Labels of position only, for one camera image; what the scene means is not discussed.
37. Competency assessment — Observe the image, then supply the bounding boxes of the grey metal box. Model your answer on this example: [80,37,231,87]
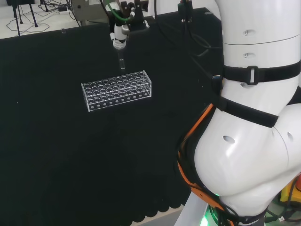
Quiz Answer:
[71,0,111,27]

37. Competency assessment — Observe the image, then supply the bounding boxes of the black cable bundle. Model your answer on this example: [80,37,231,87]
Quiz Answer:
[154,0,224,96]

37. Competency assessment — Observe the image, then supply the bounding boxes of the clear glass test tube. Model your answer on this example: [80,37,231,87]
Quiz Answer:
[118,48,126,71]

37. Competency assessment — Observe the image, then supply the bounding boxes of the thin floor cable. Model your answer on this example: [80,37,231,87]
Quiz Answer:
[5,4,71,33]

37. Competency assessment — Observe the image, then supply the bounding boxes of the black tripod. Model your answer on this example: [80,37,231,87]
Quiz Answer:
[6,0,40,37]

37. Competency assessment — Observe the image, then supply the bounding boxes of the orange cable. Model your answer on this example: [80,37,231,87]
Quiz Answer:
[176,103,238,226]

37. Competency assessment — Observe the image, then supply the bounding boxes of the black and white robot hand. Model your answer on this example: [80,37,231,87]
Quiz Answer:
[109,0,151,50]

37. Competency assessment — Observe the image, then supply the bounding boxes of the clear plastic test tube rack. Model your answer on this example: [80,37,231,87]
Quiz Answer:
[81,70,151,113]

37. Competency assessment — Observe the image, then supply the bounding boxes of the green cable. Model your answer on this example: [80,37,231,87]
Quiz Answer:
[103,0,133,24]

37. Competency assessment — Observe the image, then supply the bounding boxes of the black bench cloth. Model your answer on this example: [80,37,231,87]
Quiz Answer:
[0,7,224,225]

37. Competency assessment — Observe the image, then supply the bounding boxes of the yellow stop button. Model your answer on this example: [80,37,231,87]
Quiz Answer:
[279,173,301,203]

